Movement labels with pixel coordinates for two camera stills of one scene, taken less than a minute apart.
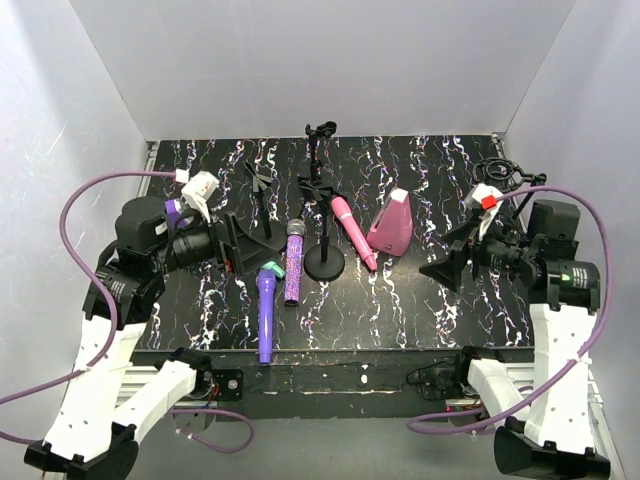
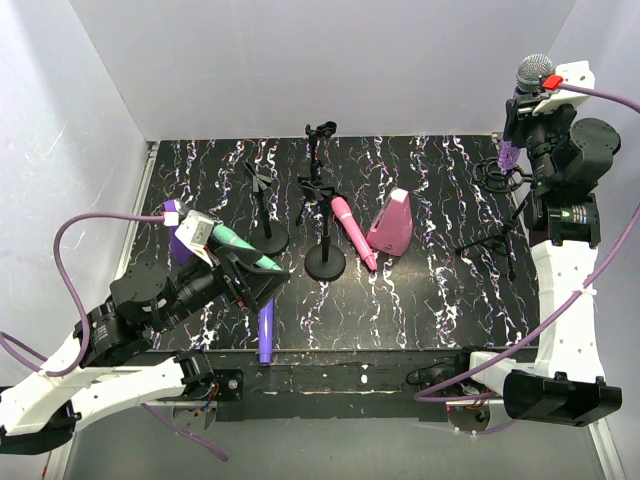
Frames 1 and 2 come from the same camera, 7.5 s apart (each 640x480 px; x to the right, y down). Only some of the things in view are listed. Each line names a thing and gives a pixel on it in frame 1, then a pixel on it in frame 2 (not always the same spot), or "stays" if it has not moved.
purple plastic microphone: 266,306 stays
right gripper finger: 448,271 to 511,128
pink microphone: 344,214 stays
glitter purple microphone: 294,261 to 529,77
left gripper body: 226,242 to 229,276
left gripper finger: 252,254 to 261,286
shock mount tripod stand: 504,176 stays
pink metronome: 392,229 stays
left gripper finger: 233,228 to 250,268
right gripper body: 467,257 to 523,117
